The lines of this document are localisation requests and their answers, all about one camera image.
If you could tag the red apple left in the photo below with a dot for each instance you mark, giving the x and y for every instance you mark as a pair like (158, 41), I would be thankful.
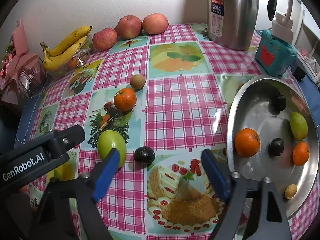
(105, 39)

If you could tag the green fruit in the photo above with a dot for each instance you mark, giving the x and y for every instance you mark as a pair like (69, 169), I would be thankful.
(109, 140)
(299, 126)

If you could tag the brown kiwi fruit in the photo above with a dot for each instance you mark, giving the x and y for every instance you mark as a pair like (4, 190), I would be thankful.
(137, 81)

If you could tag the white lamp base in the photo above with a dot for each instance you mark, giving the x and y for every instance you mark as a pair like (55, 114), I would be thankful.
(282, 25)

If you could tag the red apple middle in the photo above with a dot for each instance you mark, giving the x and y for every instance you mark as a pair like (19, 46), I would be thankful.
(129, 27)

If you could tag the red apple right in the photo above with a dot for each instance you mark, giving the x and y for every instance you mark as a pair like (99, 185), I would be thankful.
(155, 24)

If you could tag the red apple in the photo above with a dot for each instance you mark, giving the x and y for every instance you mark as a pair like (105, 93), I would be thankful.
(105, 39)
(155, 24)
(129, 27)

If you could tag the orange mandarin with stem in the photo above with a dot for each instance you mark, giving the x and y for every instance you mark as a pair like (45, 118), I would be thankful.
(247, 142)

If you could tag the stainless steel thermos jug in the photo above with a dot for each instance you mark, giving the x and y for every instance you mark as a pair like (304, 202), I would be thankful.
(231, 23)

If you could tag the yellow banana bunch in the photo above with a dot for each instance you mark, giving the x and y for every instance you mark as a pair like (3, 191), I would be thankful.
(66, 49)

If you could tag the teal toy box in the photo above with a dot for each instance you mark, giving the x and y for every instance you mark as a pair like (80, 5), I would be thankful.
(274, 54)

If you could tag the large steel bowl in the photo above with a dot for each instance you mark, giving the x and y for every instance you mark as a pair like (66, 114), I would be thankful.
(264, 104)

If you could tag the pink flower bouquet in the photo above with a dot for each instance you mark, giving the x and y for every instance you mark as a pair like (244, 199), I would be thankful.
(22, 72)

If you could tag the dark plum in bowl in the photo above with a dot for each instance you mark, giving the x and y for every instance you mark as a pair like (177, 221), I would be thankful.
(278, 103)

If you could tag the pink checked fruit tablecloth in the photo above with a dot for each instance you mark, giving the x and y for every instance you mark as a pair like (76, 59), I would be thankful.
(182, 109)

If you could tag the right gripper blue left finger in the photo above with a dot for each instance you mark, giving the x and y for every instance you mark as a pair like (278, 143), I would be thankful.
(102, 175)

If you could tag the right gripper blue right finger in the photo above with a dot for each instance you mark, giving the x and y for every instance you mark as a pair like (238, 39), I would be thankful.
(217, 173)

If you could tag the dark plum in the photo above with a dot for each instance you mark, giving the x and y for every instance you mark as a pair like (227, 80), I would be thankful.
(144, 155)
(276, 147)
(278, 103)

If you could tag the black power adapter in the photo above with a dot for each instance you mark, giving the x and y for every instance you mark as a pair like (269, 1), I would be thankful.
(299, 74)

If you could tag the clear plastic fruit tray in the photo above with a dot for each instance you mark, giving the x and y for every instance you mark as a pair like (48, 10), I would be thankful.
(76, 61)

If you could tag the small yellow fruit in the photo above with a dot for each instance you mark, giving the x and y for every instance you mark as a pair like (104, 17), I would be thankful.
(290, 191)

